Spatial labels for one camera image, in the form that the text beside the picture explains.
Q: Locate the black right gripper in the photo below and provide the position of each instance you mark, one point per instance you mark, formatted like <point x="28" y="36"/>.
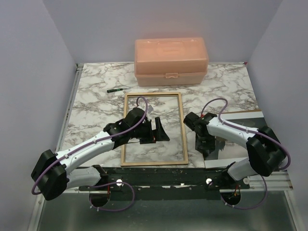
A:
<point x="209" y="146"/>

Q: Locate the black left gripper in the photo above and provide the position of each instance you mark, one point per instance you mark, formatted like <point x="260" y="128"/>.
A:
<point x="160" y="135"/>

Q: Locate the rectangular picture frame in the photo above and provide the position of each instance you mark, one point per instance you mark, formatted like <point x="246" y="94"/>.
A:
<point x="168" y="107"/>

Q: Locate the glossy photo print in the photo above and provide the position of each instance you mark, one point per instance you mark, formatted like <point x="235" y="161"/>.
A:
<point x="225" y="151"/>

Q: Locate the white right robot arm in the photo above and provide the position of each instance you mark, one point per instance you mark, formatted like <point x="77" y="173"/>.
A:
<point x="265" y="153"/>

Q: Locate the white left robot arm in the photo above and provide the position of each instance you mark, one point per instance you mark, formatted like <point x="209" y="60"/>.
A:
<point x="56" y="172"/>

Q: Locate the brown cardboard backing sheet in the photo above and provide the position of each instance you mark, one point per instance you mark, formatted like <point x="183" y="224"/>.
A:
<point x="244" y="111"/>

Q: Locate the small green black screwdriver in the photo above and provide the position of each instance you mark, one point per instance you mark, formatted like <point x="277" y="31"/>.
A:
<point x="116" y="90"/>

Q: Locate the orange translucent plastic toolbox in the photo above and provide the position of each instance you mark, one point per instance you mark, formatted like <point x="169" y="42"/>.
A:
<point x="170" y="62"/>

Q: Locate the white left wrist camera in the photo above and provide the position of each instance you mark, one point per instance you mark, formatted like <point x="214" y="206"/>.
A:
<point x="150" y="111"/>

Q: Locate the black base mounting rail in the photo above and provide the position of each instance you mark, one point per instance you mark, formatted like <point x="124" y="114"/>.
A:
<point x="148" y="183"/>

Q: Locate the aluminium extrusion frame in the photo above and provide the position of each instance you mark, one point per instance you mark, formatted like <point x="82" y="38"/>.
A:
<point x="87" y="109"/>

